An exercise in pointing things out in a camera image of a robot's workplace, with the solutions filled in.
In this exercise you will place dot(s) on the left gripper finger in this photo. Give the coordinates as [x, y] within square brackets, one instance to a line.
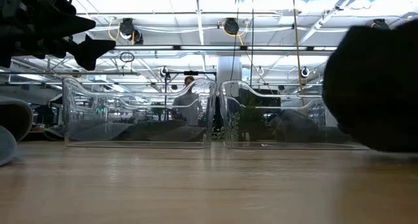
[68, 25]
[93, 52]

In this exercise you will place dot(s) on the white pillar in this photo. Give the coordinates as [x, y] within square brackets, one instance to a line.
[228, 69]

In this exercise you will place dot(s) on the small black ceiling reel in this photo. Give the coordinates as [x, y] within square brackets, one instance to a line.
[164, 72]
[304, 72]

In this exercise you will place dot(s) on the black stand frame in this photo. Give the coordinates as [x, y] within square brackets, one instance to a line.
[191, 72]

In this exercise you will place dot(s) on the person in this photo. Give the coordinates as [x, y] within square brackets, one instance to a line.
[187, 106]

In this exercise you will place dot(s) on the green potted plant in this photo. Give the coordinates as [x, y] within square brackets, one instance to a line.
[248, 119]

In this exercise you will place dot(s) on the clear plastic bin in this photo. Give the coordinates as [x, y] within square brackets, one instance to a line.
[294, 146]
[130, 145]

